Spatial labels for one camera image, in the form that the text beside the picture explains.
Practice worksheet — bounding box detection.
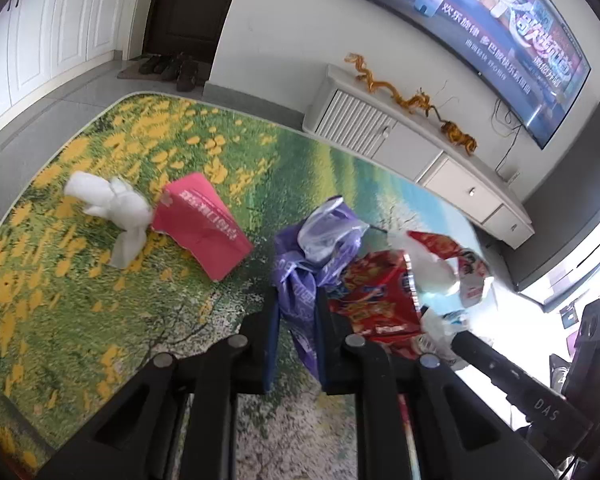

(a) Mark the flower field print rug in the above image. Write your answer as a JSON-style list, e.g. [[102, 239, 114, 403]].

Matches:
[[0, 91, 502, 480]]

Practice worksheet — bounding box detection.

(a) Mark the brown door mat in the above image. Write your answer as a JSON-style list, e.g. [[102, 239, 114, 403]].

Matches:
[[117, 57, 153, 81]]

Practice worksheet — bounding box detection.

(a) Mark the white tissue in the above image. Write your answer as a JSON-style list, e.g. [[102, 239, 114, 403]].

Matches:
[[62, 171, 155, 268]]

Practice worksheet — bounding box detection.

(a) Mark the clear plastic wrapper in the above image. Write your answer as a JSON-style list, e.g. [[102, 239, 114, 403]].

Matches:
[[414, 305, 473, 367]]

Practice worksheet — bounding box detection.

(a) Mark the white television cabinet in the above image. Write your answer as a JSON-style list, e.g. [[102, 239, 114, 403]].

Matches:
[[302, 63, 536, 249]]

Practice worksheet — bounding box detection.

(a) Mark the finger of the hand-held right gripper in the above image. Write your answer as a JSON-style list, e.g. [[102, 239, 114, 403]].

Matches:
[[451, 333, 597, 454]]

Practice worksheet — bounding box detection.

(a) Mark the purple plastic bag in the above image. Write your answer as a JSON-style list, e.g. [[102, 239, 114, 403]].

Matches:
[[272, 196, 371, 383]]

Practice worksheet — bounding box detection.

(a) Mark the red and white snack packet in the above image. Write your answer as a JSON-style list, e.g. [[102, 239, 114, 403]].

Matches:
[[407, 230, 496, 309]]

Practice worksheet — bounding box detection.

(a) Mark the dark brown door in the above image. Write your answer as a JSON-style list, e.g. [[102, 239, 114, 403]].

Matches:
[[144, 0, 249, 64]]

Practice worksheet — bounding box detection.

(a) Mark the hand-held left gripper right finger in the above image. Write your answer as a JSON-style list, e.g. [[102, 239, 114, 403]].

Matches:
[[315, 290, 561, 480]]

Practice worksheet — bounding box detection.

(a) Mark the curved television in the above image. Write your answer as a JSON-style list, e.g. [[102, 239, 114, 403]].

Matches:
[[343, 0, 592, 150]]

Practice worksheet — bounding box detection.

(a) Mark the white tissue wad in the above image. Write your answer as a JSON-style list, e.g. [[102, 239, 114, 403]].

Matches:
[[390, 230, 461, 297]]

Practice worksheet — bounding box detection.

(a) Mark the black cable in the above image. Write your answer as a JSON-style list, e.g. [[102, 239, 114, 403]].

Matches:
[[494, 99, 526, 181]]

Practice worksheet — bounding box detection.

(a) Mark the golden dragon ornament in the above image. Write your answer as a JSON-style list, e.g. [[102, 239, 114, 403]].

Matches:
[[344, 52, 479, 152]]

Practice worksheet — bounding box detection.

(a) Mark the white cupboard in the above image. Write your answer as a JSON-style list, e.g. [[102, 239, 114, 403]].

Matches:
[[0, 0, 147, 134]]

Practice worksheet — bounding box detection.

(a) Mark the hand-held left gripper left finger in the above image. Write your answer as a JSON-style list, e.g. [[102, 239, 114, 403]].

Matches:
[[35, 285, 281, 480]]

